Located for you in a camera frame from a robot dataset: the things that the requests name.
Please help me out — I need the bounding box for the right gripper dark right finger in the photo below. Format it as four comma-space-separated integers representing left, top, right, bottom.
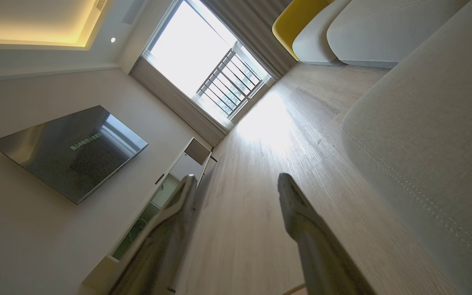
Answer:
278, 173, 376, 295

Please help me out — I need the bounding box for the grey pleated curtain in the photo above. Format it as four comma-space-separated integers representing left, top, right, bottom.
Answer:
129, 55, 234, 148
201, 0, 298, 78

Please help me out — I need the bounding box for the bright large window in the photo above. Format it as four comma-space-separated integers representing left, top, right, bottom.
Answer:
150, 0, 271, 119

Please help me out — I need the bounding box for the metal balcony railing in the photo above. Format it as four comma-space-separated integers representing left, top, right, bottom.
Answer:
196, 48, 263, 119

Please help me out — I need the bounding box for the black flat television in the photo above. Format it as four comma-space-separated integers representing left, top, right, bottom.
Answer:
0, 105, 149, 204

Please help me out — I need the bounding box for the white television cabinet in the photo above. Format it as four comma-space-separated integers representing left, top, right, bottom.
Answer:
82, 137, 212, 293

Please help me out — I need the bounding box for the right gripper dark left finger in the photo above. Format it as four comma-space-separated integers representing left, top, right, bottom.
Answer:
109, 175, 198, 295

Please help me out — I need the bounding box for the grey sofa section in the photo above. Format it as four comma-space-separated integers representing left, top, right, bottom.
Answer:
327, 0, 470, 69

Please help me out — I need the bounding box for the grey fabric sofa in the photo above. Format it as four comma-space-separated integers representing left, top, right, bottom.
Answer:
342, 0, 472, 295

